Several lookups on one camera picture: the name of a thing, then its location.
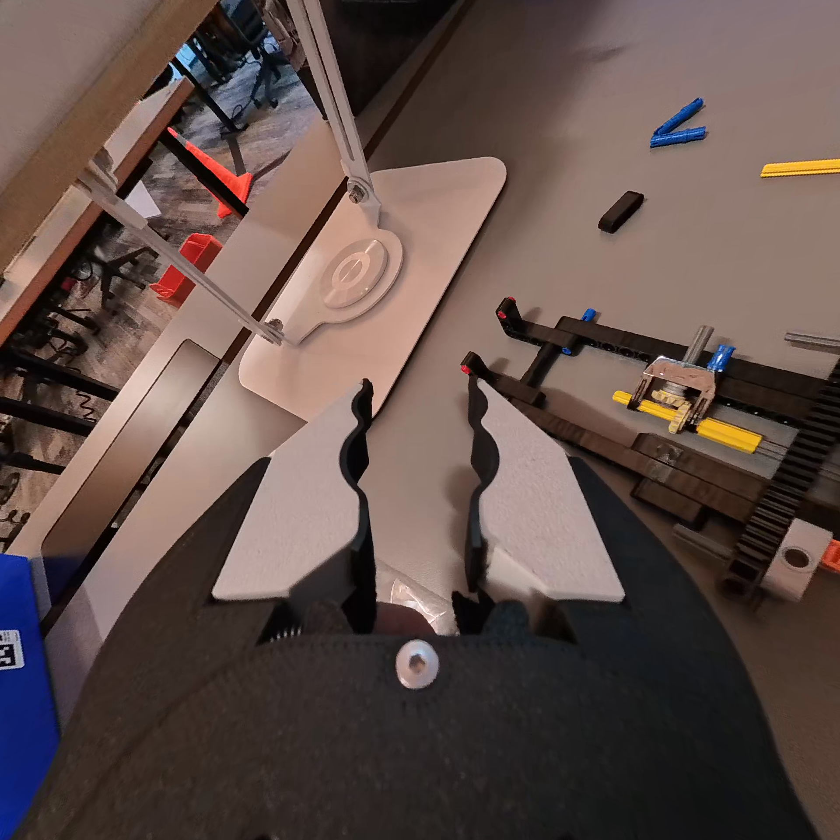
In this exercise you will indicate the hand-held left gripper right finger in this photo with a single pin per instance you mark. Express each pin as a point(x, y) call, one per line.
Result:
point(544, 525)

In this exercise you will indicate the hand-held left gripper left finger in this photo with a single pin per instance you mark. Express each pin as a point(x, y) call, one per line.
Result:
point(295, 525)

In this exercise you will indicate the clear plastic parts bag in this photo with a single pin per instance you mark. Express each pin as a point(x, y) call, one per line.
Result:
point(413, 597)

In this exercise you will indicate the black lego chassis assembly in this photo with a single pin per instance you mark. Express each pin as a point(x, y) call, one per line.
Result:
point(689, 472)

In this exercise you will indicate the small black lego piece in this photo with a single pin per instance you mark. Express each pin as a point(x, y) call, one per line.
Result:
point(621, 211)

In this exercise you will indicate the blue lego pin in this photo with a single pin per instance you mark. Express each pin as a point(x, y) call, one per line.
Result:
point(682, 115)
point(679, 136)

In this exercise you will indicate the yellow lego axle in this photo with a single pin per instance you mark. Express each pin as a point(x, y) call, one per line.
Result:
point(800, 169)

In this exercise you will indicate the red storage bin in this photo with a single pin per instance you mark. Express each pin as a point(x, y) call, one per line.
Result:
point(190, 262)

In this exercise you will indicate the white book stand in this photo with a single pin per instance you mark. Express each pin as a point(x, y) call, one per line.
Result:
point(446, 216)

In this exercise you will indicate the blue box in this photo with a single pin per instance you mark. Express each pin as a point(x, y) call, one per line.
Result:
point(26, 709)

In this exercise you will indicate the orange traffic cone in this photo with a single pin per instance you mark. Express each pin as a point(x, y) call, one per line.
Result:
point(226, 180)

